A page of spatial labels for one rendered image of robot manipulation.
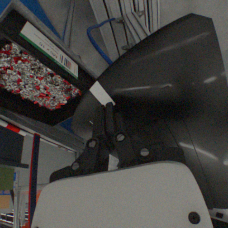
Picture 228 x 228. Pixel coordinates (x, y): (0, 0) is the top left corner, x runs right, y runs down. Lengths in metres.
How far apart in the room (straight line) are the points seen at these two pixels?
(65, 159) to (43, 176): 0.27
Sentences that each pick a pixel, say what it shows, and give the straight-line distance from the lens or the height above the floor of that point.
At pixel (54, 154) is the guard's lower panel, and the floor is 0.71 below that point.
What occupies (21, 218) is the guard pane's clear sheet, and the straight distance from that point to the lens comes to 1.58.
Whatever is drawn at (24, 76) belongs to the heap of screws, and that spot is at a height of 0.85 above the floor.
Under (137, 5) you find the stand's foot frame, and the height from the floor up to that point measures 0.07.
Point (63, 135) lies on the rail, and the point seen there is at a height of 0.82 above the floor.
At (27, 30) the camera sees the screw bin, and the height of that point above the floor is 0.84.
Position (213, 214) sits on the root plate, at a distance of 0.29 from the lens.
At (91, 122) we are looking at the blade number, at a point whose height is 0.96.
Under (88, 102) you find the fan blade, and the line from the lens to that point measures 0.16.
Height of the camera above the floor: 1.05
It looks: 29 degrees down
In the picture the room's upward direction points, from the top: 169 degrees clockwise
